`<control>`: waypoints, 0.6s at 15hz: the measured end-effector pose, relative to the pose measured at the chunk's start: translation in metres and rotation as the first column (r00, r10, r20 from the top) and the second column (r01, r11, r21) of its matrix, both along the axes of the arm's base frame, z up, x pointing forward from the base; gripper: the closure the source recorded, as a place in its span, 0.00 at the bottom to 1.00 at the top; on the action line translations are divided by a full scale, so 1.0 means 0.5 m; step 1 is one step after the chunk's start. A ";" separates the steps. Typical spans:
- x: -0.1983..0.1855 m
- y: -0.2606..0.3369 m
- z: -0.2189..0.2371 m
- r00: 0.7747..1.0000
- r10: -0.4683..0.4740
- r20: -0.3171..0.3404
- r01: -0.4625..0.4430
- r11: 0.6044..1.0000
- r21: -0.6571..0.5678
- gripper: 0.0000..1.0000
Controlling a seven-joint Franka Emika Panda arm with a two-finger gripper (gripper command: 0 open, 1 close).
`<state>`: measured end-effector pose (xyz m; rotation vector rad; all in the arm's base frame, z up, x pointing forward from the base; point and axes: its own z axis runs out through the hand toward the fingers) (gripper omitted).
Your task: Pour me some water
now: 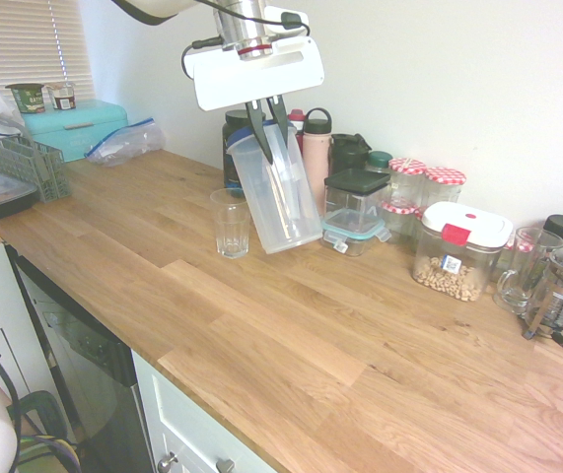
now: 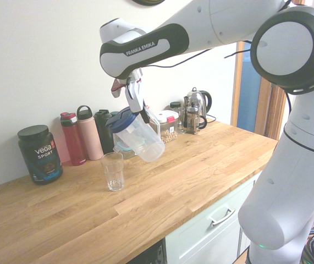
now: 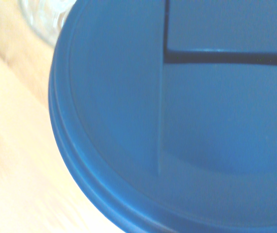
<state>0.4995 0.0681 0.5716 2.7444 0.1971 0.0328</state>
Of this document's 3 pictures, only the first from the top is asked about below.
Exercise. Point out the stainless steel dishwasher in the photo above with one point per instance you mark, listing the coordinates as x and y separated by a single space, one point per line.
84 364

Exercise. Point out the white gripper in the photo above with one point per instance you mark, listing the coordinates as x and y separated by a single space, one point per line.
241 84

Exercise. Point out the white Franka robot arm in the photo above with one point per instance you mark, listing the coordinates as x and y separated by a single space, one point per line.
153 7

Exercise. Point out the clear faceted drinking glass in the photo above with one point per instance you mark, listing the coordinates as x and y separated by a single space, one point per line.
232 226

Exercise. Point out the pink water bottle black cap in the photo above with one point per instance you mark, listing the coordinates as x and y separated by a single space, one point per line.
316 162

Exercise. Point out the small glass jar gingham lid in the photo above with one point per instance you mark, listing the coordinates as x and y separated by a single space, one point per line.
399 222

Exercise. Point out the green oat cup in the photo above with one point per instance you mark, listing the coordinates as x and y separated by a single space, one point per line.
27 98

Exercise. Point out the black shaker bottle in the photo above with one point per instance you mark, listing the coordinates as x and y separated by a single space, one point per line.
347 155

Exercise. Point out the cereal container white lid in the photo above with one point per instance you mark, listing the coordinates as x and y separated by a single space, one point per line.
458 276

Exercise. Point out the glass container teal clip lid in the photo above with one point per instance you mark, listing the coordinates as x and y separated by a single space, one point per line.
355 231

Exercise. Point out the clear glass mug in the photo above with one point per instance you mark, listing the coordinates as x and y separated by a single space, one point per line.
517 290

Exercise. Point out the clear zip plastic bag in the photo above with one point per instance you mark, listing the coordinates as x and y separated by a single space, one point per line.
123 143

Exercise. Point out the clear bottle green lid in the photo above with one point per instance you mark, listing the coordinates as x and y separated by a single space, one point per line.
378 160

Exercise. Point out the green metal frame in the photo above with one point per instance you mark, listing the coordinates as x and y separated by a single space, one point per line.
39 401

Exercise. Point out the clear plastic pitcher blue lid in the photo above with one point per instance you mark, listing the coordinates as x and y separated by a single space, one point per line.
281 197

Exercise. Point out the brown white yogurt cup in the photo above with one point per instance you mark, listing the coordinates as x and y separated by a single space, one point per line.
61 96

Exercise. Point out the silver cabinet knob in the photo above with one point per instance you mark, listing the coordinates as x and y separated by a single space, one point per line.
225 465
166 462

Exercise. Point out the teal metal bread box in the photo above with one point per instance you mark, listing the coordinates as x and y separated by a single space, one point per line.
79 128

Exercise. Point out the square clear container black lid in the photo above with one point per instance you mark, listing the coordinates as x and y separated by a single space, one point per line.
355 184

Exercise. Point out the white window blind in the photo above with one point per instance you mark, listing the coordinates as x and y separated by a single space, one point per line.
15 44

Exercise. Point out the grey plastic cutlery basket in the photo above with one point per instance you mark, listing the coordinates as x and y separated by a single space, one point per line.
39 170

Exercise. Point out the red water bottle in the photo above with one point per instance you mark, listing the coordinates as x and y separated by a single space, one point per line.
297 120

